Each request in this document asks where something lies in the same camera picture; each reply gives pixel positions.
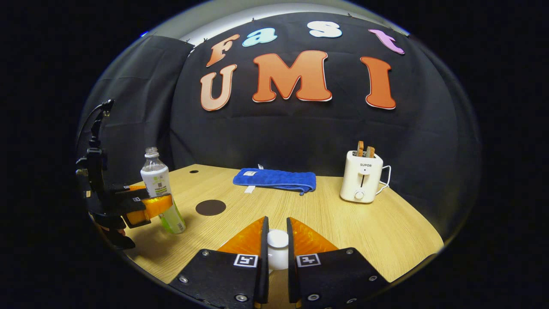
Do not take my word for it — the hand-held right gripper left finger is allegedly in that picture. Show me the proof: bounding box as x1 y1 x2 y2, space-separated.
169 216 270 309

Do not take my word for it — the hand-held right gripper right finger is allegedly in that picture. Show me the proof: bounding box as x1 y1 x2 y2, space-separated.
287 217 389 309

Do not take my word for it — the white teacup lid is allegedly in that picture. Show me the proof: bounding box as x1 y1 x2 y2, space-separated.
267 229 290 271

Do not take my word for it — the clear water bottle green label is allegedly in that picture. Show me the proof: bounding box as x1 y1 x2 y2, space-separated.
140 147 187 235

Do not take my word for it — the dark round coaster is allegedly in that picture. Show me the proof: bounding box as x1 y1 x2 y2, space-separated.
196 199 226 216

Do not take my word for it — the blue towel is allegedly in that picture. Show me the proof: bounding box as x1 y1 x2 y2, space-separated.
233 165 317 196

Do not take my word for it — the white toaster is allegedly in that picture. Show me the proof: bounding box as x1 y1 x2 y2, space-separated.
340 150 383 203

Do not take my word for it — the white toaster cable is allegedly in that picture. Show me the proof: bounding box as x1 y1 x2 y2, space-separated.
375 165 392 196

